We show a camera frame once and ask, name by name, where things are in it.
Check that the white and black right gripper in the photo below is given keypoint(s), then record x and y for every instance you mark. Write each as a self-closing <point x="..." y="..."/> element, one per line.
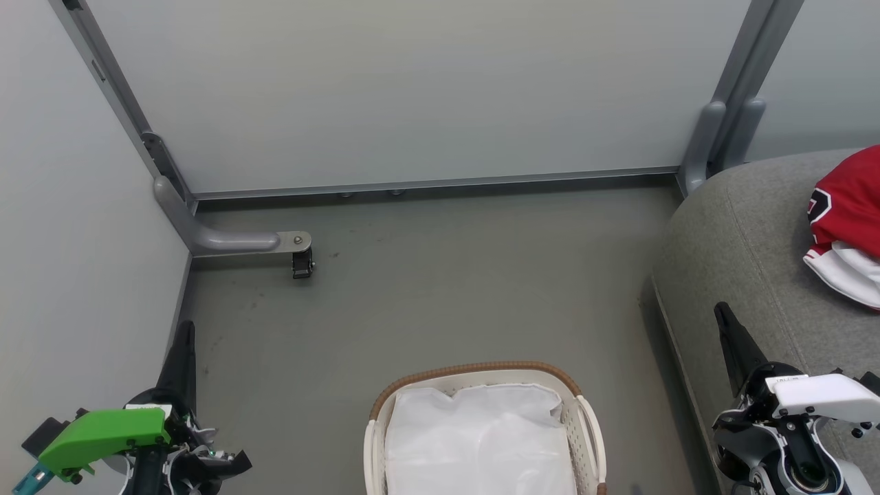
<point x="818" y="395"/>

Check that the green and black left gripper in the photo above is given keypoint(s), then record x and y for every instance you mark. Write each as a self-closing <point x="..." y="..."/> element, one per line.
<point x="103" y="433"/>

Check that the red and white garment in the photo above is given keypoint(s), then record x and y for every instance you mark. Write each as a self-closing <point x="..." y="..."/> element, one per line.
<point x="852" y="199"/>

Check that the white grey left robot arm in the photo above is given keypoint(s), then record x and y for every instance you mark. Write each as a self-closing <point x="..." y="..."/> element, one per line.
<point x="148" y="481"/>

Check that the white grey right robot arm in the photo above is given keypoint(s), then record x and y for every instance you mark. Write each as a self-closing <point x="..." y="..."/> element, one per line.
<point x="804" y="474"/>

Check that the grey fabric sofa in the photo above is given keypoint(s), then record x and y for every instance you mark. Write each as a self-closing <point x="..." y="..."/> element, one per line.
<point x="742" y="234"/>

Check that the grey partition support foot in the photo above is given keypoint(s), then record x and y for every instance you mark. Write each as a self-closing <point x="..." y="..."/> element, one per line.
<point x="220" y="240"/>

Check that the black caster wheel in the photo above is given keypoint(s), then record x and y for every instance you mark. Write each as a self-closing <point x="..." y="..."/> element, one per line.
<point x="302" y="265"/>

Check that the teal plastic connector piece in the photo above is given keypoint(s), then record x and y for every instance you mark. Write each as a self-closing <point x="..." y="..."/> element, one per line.
<point x="29" y="481"/>

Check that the white laundry basket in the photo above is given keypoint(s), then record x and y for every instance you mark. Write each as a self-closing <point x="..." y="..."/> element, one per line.
<point x="584" y="426"/>

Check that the white basket liner cloth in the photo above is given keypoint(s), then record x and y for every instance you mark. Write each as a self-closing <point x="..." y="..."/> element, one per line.
<point x="474" y="440"/>

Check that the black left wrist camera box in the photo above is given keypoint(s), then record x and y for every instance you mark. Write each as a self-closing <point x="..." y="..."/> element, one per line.
<point x="42" y="433"/>

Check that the grey partition bottom rail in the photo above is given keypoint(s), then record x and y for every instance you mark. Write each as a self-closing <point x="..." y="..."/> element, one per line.
<point x="440" y="184"/>

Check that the grey partition corner post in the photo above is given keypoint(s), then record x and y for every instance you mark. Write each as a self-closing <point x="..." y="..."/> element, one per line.
<point x="117" y="82"/>

